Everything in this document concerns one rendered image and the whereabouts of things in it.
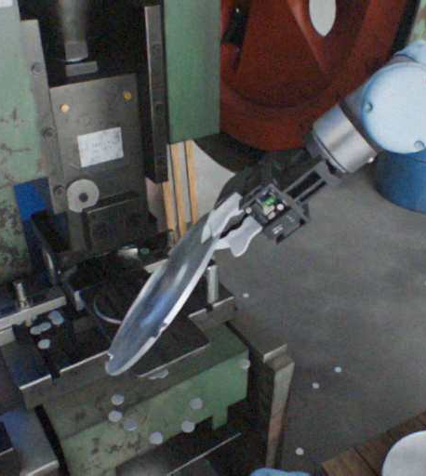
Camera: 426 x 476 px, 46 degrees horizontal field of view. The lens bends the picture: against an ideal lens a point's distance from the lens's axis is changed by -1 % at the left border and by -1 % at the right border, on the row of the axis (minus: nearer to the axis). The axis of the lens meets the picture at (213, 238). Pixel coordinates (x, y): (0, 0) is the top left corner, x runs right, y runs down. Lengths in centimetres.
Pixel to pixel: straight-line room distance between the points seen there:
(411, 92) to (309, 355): 157
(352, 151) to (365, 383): 139
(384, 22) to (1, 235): 82
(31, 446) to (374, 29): 83
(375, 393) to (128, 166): 129
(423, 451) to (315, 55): 87
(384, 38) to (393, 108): 32
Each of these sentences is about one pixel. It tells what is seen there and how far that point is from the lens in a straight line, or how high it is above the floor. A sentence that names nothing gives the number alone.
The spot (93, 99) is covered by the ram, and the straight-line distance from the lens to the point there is 81.
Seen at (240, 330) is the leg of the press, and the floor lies 64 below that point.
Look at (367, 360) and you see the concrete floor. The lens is 198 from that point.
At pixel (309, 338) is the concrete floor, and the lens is 201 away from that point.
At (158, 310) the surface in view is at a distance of 72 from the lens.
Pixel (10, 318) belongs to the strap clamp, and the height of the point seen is 75.
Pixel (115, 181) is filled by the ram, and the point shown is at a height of 100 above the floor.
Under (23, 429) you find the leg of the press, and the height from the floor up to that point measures 64.
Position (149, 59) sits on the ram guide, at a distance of 79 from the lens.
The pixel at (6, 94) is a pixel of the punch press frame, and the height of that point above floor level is 119.
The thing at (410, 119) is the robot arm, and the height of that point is 124.
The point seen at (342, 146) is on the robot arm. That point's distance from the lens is 59.
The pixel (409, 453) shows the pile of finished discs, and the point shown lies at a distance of 127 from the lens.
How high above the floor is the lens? 139
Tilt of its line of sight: 33 degrees down
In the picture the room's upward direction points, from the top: straight up
